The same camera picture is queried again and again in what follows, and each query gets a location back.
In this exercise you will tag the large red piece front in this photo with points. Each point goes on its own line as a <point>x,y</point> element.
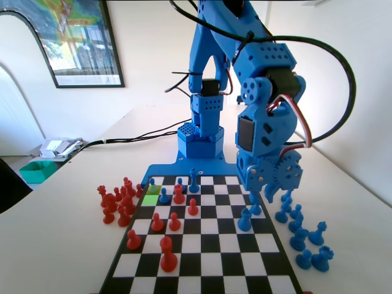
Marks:
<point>168,258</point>

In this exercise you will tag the red chess knight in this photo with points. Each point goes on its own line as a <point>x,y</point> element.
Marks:
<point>109,202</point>
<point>128,205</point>

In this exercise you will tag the red chess pawn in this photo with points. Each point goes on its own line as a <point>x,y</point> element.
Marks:
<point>139,190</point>
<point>192,208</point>
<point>125,180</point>
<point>157,223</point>
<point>117,194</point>
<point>174,223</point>
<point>133,241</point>

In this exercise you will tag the white arched panel black edge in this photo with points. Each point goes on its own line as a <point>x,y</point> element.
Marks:
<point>18,46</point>

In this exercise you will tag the blue chess pawn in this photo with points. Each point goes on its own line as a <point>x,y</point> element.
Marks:
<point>255,209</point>
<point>296,212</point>
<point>164,197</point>
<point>303,260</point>
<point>152,181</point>
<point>181,181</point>

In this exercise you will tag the black framed poster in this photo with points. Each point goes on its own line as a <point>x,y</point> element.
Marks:
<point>82,46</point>

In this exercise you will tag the blue chess queen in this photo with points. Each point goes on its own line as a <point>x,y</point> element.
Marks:
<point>317,235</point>

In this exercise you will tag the red chess queen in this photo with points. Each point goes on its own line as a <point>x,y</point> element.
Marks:
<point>102,191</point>

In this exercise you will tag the pile of papers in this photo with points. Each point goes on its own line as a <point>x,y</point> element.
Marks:
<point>58,146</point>

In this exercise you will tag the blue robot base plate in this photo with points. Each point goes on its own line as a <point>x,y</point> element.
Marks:
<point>171,170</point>

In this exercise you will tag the black white chessboard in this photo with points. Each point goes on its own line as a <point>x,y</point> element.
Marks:
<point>211,226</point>

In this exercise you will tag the blue table clamp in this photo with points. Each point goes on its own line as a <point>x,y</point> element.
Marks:
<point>238,100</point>

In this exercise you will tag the tall blue piece back row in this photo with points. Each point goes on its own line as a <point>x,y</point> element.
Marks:
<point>193,185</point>

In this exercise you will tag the green plastic box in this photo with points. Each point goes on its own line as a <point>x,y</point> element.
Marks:
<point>36,173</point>

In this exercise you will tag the blue geared gripper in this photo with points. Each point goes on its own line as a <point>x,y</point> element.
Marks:
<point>273,175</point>

